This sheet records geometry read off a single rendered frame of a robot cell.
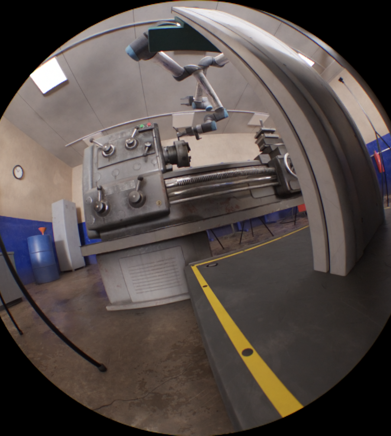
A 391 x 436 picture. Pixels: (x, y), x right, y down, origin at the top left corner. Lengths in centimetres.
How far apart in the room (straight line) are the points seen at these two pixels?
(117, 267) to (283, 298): 92
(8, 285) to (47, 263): 144
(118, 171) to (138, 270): 67
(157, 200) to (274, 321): 76
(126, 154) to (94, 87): 260
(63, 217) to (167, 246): 363
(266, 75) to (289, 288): 31
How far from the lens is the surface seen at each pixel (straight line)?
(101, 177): 114
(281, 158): 122
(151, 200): 83
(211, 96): 146
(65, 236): 418
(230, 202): 106
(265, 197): 121
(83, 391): 64
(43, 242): 332
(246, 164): 120
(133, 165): 108
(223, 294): 23
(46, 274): 330
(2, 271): 207
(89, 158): 128
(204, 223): 81
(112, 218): 88
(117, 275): 101
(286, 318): 16
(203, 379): 51
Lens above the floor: 43
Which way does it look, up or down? 4 degrees up
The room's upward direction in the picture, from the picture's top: 13 degrees counter-clockwise
